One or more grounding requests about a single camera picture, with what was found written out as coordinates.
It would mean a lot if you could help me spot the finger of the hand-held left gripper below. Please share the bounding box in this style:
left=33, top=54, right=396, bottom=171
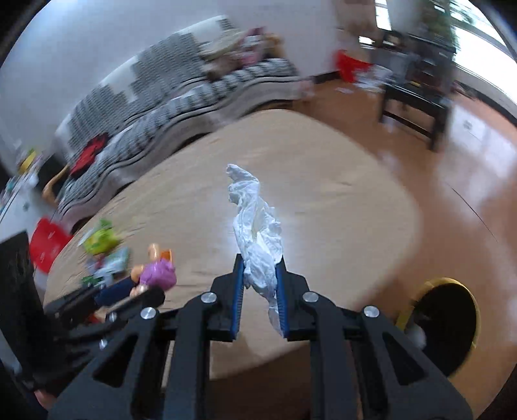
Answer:
left=69, top=288, right=167, bottom=350
left=42, top=278, right=139, bottom=323

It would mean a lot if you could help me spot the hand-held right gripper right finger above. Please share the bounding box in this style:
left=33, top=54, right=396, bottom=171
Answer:
left=275, top=256, right=473, bottom=420

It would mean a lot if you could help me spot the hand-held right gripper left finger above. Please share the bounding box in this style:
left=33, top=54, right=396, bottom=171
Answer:
left=48, top=254, right=246, bottom=420

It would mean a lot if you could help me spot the purple doll toy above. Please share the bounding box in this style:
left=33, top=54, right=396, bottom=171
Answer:
left=129, top=242, right=178, bottom=301

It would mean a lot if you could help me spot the white green packet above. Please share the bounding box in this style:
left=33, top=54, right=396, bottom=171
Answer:
left=86, top=246, right=132, bottom=286

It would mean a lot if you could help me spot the white tissue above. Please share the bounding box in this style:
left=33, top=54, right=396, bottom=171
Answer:
left=226, top=163, right=285, bottom=336

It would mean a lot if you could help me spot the black bin with gold rim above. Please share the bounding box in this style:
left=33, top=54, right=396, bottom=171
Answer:
left=397, top=277, right=482, bottom=377

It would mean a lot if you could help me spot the yellow wooden chair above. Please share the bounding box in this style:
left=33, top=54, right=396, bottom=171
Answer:
left=42, top=163, right=70, bottom=207

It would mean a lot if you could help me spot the red cushion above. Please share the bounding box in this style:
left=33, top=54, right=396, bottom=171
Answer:
left=69, top=135, right=111, bottom=179

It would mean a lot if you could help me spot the black white patterned cushion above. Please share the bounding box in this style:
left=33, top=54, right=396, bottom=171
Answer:
left=52, top=16, right=310, bottom=229

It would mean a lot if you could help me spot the pile of things on sofa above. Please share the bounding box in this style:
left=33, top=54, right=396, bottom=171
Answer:
left=201, top=27, right=284, bottom=78

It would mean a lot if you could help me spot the dark wooden chair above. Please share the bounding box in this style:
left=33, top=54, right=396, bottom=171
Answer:
left=377, top=30, right=458, bottom=152

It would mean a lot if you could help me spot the red plastic bag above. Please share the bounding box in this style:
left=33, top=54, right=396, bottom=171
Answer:
left=334, top=49, right=373, bottom=84

